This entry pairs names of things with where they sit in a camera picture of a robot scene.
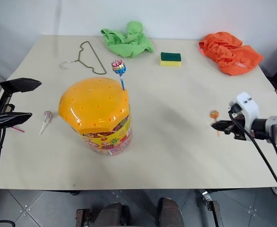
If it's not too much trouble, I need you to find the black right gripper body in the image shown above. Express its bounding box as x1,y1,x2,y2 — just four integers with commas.
230,113,255,141

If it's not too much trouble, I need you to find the rusty metal bracket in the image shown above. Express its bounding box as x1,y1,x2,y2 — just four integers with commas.
76,208,92,227

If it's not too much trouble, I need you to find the black floor cable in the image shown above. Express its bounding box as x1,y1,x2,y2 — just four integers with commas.
0,219,17,227

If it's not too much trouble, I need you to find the orange jar lid with holes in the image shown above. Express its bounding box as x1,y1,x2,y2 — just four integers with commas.
58,77,131,132

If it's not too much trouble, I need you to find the green crumpled cloth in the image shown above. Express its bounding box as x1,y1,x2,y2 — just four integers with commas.
100,20,155,59

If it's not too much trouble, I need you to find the orange lollipop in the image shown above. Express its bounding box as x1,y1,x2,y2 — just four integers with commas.
209,110,222,137

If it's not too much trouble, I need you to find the dark rounded shape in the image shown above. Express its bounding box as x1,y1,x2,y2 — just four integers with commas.
94,202,130,227
156,197,185,227

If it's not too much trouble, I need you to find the blue stick wrapped lollipop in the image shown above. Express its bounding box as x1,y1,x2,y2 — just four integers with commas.
111,59,128,91

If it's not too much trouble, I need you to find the white cone stick lollipop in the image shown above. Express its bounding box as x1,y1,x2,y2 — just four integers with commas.
39,110,53,136

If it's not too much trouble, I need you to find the yellow green sponge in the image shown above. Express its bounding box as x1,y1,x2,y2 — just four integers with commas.
160,52,182,68

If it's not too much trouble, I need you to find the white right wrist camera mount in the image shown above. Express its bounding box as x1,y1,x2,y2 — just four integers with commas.
228,91,260,133

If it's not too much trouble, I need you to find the olive wire clothes hanger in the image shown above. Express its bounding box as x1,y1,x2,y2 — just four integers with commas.
59,41,107,76

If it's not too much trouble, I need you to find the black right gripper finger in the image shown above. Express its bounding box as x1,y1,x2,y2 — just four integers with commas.
211,120,233,128
212,125,235,135

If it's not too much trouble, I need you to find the pink stick lollipop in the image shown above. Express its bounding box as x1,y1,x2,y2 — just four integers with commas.
10,125,26,133

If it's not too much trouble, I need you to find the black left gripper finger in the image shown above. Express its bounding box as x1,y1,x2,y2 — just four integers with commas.
0,112,33,131
0,77,43,95

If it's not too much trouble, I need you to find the orange crumpled cloth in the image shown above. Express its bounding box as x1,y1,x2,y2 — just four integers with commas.
198,31,265,77

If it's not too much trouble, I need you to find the metal table leg with caster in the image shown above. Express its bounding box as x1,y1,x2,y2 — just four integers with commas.
197,189,225,227

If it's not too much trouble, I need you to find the clear plastic lollipop jar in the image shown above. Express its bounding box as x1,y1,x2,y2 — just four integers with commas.
78,104,133,157

